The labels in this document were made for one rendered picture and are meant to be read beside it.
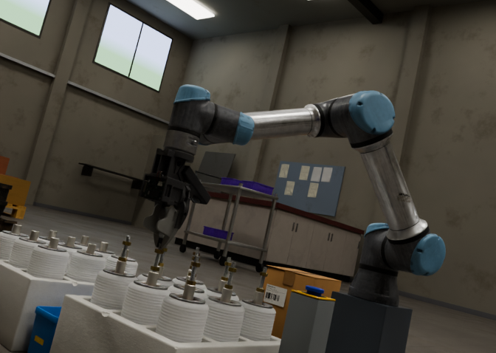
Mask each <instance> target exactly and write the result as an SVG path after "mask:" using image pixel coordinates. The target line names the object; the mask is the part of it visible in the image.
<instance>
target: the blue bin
mask: <svg viewBox="0 0 496 353"><path fill-rule="evenodd" d="M60 313H61V306H37V307H36V308H35V314H36V315H35V321H34V325H33V328H32V334H31V338H30V344H29V348H28V351H27V353H49V352H50V349H51V345H52V341H53V338H54V335H55V330H56V326H57V324H58V319H59V316H60Z"/></svg>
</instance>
